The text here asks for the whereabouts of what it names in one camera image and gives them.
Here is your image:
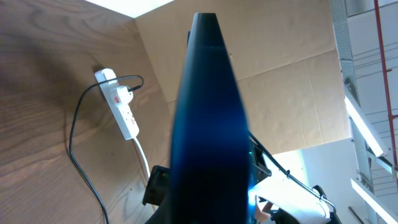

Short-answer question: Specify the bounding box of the blue Galaxy smartphone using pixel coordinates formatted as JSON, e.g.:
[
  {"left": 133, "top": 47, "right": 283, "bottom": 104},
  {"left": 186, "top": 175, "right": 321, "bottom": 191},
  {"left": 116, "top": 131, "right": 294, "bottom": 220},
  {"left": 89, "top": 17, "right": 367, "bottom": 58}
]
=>
[{"left": 146, "top": 12, "right": 257, "bottom": 224}]

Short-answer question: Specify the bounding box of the black USB charging cable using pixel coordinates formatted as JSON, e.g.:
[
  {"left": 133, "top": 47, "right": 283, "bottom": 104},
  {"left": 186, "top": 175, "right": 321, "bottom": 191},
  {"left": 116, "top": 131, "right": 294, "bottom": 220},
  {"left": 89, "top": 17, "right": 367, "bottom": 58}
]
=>
[{"left": 68, "top": 75, "right": 145, "bottom": 224}]

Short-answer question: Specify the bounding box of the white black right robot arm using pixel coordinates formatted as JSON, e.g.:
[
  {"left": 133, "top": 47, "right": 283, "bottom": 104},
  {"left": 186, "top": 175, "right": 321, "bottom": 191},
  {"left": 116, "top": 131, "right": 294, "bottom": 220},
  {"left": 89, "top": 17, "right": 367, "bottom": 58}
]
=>
[{"left": 179, "top": 134, "right": 340, "bottom": 223}]

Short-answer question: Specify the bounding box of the white USB charger plug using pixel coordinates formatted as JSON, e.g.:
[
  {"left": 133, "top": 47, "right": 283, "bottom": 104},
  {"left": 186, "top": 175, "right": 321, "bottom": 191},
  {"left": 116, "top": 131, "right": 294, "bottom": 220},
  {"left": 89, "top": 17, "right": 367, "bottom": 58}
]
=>
[{"left": 110, "top": 86, "right": 133, "bottom": 106}]

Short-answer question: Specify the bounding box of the white power strip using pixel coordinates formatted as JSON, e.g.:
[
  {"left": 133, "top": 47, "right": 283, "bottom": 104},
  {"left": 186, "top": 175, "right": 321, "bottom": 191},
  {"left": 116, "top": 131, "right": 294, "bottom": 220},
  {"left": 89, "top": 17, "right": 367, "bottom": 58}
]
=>
[{"left": 95, "top": 68, "right": 139, "bottom": 140}]

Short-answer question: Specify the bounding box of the brown cardboard sheet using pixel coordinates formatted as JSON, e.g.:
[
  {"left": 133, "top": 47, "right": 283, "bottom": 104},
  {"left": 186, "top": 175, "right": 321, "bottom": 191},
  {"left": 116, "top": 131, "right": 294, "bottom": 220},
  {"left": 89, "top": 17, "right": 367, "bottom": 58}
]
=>
[{"left": 136, "top": 0, "right": 351, "bottom": 154}]

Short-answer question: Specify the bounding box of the white power strip cord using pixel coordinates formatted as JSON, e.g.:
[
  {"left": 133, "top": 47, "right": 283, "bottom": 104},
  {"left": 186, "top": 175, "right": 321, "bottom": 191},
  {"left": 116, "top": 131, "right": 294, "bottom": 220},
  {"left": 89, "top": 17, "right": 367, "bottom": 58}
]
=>
[{"left": 132, "top": 138, "right": 156, "bottom": 212}]

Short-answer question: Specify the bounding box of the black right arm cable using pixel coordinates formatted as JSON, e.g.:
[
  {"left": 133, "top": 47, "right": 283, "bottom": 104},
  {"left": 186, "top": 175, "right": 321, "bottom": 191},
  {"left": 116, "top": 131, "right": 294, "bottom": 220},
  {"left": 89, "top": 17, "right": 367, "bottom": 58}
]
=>
[{"left": 248, "top": 132, "right": 338, "bottom": 215}]

